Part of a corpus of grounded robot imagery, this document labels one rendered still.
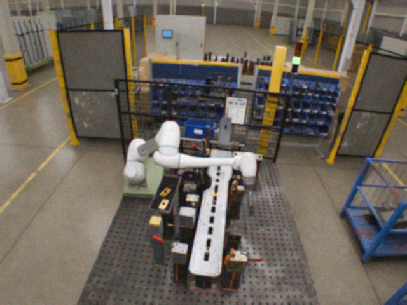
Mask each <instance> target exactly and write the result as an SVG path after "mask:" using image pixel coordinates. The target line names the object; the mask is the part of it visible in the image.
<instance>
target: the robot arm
mask: <svg viewBox="0 0 407 305"><path fill-rule="evenodd" d="M179 138H180V131H179V127H178V125H177V123H175V122H172V121H167V122H165V123H164V124H163V125H162V127H161V129H160V131H159V132H158V134H157V135H156V137H154V138H152V139H151V140H149V141H147V142H145V141H144V140H142V139H135V140H133V141H132V142H131V144H130V147H129V150H128V160H127V165H126V167H125V170H124V176H125V178H126V179H127V180H128V181H129V183H128V186H129V187H132V186H135V188H136V191H139V186H144V187H147V186H148V184H147V170H148V169H147V168H145V167H144V162H145V160H146V158H147V157H148V156H149V154H150V153H153V152H155V151H156V152H155V153H154V155H153V161H154V163H155V164H157V165H159V166H162V167H165V168H189V167H207V166H232V167H233V168H234V169H236V170H240V171H241V172H242V175H243V180H244V188H245V189H248V191H247V195H248V207H249V216H253V215H254V210H253V201H252V198H253V191H252V189H255V182H256V158H255V156H254V154H253V153H251V152H245V153H243V155H241V156H235V157H234V158H196V157H192V156H187V155H184V154H179V153H178V147H179ZM157 150H158V151H157Z"/></svg>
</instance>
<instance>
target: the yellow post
mask: <svg viewBox="0 0 407 305"><path fill-rule="evenodd" d="M286 51H287V48H286V47H283V46H276V47H275V55H274V60H273V67H272V74H271V78H270V85H269V90H268V91H269V92H277V93H279V89H280V80H281V77H282V72H283V68H284V62H285V58H286ZM270 96H271V98H270ZM268 97H269V98H267V101H268V102H272V103H270V105H269V103H267V101H266V103H267V106H266V107H267V108H265V111H268V112H266V113H265V117H264V118H263V120H264V119H265V120H266V121H264V123H263V125H265V124H266V126H268V125H271V126H272V123H273V117H274V114H275V113H274V112H275V108H276V104H273V103H274V102H275V103H277V99H275V98H278V95H276V97H275V95H270V94H269V95H268ZM273 97H274V98H273ZM272 99H273V101H272ZM273 105H274V108H271V107H273ZM268 107H269V108H268ZM270 110H271V111H270ZM269 112H271V113H269ZM272 112H273V113H272ZM267 114H268V115H267ZM268 116H272V117H270V118H269V117H268ZM266 117H267V118H266ZM271 119H272V120H271ZM268 120H269V121H268ZM270 121H271V123H270ZM265 129H267V128H265ZM261 131H262V133H261V136H260V139H261V140H259V141H262V140H263V142H260V143H259V145H261V143H262V146H258V148H259V150H258V152H259V153H260V154H261V153H262V152H263V153H265V154H262V156H263V155H264V156H266V151H267V147H268V142H269V139H267V137H268V138H270V133H271V130H269V129H267V130H264V128H263V130H262V129H261ZM264 131H265V132H264ZM268 131H269V134H265V133H268ZM263 133H264V135H263ZM265 136H266V138H262V137H265ZM266 141H267V142H266ZM264 142H265V143H264ZM263 145H264V147H263ZM265 146H266V148H265ZM262 149H266V150H262ZM260 150H261V151H260Z"/></svg>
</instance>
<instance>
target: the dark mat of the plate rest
mask: <svg viewBox="0 0 407 305"><path fill-rule="evenodd" d="M179 180H180V178H178V177H169V176H163V179H162V181H161V183H160V185H159V188H158V190H157V192H156V195H155V197H154V200H153V202H152V204H151V206H150V209H153V210H161V211H166V212H169V210H170V207H171V204H172V201H173V199H174V195H175V193H176V189H177V186H178V183H179ZM166 188H168V189H170V192H169V193H168V194H167V195H166V196H161V195H160V194H161V193H162V192H163V191H164V190H165V189H166ZM163 200H168V201H169V202H168V203H167V205H166V207H165V209H161V208H159V206H160V204H161V203H162V201H163Z"/></svg>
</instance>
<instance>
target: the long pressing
mask: <svg viewBox="0 0 407 305"><path fill-rule="evenodd" d="M210 158H233V153H232V152H230V151H220V150H211V152H210ZM232 168H233V167H232V166H221V169H220V170H218V169H217V166H208V167H207V175H208V176H209V177H210V178H212V185H211V188H210V189H208V190H206V191H204V193H203V199H202V205H201V209H200V215H199V218H198V224H197V230H196V234H195V240H194V244H193V250H192V254H191V260H190V266H189V271H190V272H191V273H192V274H194V275H202V276H210V277H217V276H219V275H220V273H221V263H222V256H223V242H224V227H225V220H226V205H227V196H228V181H229V180H230V179H231V177H232ZM217 173H220V176H217ZM216 179H219V182H216ZM215 185H218V186H219V187H218V193H221V196H217V202H216V205H213V204H212V201H213V196H214V195H210V192H214V188H215ZM212 207H216V211H215V213H211V209H212ZM211 216H214V223H213V224H211V223H209V222H210V217H211ZM204 224H205V225H204ZM209 227H213V231H212V235H208V230H209ZM207 239H211V245H210V248H209V251H206V243H207ZM215 250H216V251H215ZM205 252H210V254H209V261H204V255H205Z"/></svg>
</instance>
